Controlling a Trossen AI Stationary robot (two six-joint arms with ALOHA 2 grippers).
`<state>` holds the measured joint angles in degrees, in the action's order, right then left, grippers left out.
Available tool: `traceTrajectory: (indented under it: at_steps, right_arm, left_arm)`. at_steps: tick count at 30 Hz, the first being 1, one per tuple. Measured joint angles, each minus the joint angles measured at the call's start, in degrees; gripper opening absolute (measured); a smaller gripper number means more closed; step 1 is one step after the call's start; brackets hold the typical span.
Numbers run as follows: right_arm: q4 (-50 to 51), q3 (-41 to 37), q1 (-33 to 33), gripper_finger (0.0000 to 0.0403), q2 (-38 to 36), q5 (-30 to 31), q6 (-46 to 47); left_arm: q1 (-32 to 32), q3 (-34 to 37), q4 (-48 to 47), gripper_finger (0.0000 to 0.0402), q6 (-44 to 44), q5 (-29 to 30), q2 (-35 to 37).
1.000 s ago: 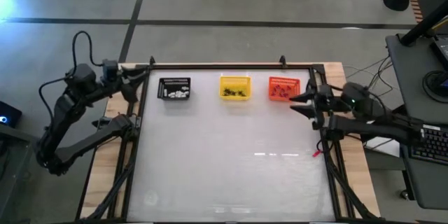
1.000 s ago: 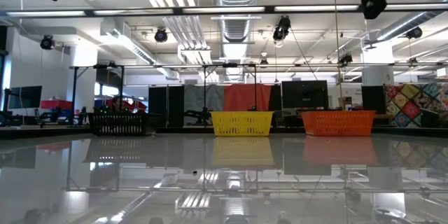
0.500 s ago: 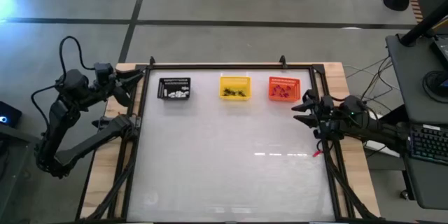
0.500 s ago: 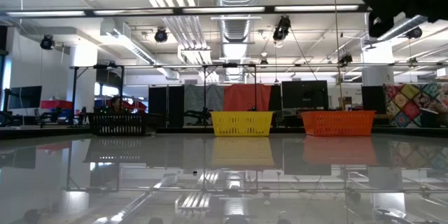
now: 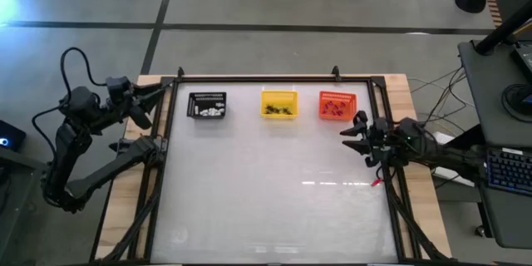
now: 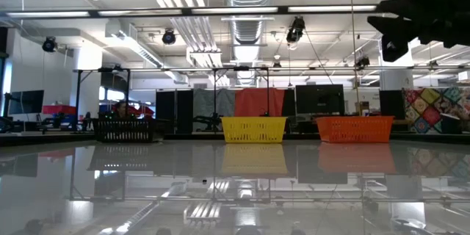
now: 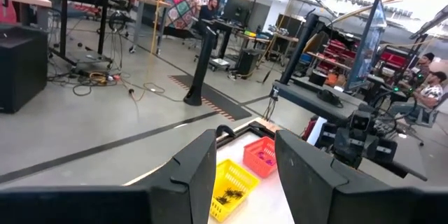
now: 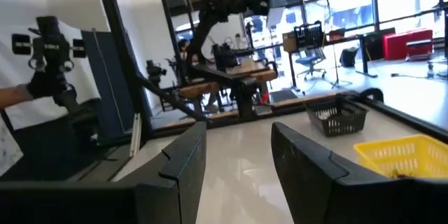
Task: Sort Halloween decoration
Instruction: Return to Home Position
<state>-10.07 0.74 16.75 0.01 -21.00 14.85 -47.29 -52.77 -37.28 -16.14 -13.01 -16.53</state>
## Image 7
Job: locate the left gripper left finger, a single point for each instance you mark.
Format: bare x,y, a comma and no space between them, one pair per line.
105,206

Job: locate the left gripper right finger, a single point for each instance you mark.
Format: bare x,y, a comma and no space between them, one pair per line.
350,206

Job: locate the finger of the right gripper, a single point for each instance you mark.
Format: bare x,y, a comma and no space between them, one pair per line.
386,150
325,136

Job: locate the purple translucent witch hat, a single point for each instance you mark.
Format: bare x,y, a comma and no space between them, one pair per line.
269,162

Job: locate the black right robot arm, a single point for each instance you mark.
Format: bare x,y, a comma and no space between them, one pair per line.
395,105

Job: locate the white box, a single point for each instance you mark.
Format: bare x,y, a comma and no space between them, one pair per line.
319,131

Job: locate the grey desk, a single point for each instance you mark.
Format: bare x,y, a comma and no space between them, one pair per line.
304,98

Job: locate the grey office chair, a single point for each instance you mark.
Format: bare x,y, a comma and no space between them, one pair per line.
432,113

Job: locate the black bucket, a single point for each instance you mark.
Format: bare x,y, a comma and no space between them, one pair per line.
318,78

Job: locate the person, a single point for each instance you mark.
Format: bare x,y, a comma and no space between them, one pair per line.
428,92
425,64
209,8

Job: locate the orange plastic basket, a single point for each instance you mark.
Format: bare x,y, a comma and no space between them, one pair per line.
255,166

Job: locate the red storage bins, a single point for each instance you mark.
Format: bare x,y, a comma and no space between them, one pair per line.
393,59
337,54

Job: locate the flat desk monitor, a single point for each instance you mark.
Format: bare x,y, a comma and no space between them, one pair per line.
367,49

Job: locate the yellow plastic basket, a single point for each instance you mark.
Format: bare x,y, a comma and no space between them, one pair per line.
234,178

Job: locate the black computer tower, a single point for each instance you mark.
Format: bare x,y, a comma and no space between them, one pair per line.
248,63

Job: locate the black background desk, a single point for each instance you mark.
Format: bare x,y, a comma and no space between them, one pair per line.
224,29

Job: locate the black monitor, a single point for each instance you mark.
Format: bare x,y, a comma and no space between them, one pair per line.
238,8

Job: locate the black cabinet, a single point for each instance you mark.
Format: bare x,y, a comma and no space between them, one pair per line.
21,70

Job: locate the yellow vertical pole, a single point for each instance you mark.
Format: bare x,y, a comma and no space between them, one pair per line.
156,17

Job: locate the colourful patchwork quilt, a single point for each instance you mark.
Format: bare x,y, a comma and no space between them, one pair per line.
180,3

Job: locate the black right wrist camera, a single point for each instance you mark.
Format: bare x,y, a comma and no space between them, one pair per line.
360,120

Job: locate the black frame clamp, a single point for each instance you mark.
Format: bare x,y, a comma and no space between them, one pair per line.
225,130

